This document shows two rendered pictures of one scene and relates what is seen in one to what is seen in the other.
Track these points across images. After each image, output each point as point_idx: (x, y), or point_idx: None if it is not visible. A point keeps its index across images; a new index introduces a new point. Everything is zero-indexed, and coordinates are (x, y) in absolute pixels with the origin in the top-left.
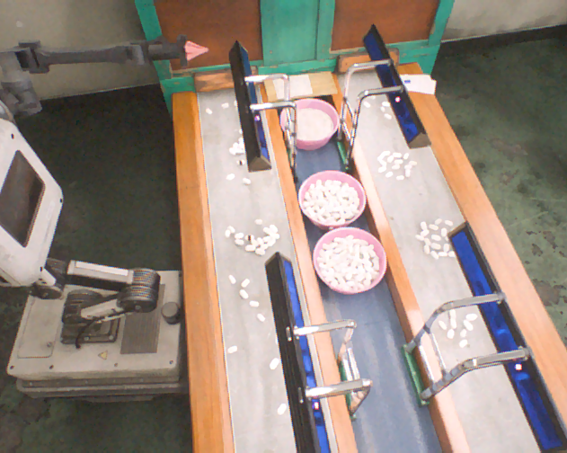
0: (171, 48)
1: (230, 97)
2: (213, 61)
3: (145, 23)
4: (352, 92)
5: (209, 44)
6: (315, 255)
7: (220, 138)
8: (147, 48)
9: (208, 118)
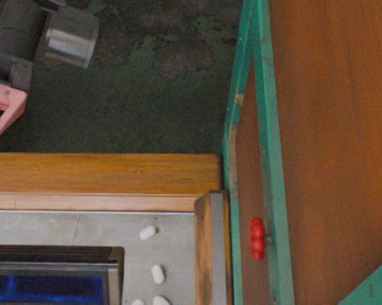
0: None
1: (192, 293)
2: (241, 238)
3: (240, 25)
4: None
5: (248, 216)
6: None
7: None
8: (41, 4)
9: (130, 230)
